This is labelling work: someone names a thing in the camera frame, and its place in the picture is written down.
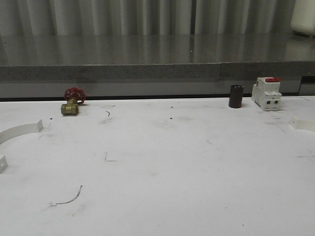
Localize white half pipe clamp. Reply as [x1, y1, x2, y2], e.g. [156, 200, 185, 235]
[292, 117, 315, 132]
[0, 119, 43, 175]

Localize grey stone counter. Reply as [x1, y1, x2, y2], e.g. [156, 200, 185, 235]
[0, 33, 315, 100]

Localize dark brown cylindrical capacitor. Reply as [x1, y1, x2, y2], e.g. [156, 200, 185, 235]
[228, 85, 244, 109]

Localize brass valve red handwheel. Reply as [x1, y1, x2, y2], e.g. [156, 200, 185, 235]
[61, 87, 86, 116]

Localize white container on counter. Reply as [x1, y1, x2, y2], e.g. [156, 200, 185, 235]
[290, 0, 315, 37]

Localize white circuit breaker red switch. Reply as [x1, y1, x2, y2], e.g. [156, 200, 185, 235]
[252, 77, 282, 111]

